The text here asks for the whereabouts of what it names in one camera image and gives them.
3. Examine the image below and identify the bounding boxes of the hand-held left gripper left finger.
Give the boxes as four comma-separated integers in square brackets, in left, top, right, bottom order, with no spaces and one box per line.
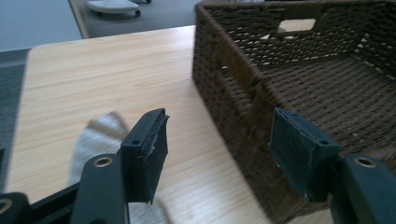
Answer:
[120,107,171,205]

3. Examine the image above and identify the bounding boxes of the white chair base with wheels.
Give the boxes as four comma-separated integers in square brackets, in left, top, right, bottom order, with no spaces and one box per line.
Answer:
[86,0,152,18]

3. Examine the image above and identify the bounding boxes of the grey striped towel brown trim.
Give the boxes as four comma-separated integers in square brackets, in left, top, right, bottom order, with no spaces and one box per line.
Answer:
[67,110,176,224]

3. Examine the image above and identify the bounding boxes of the brown woven basket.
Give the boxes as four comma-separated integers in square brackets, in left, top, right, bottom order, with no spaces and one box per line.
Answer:
[191,0,396,224]

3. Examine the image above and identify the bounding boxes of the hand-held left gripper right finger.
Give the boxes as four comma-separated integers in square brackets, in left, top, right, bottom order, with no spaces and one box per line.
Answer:
[269,106,342,203]

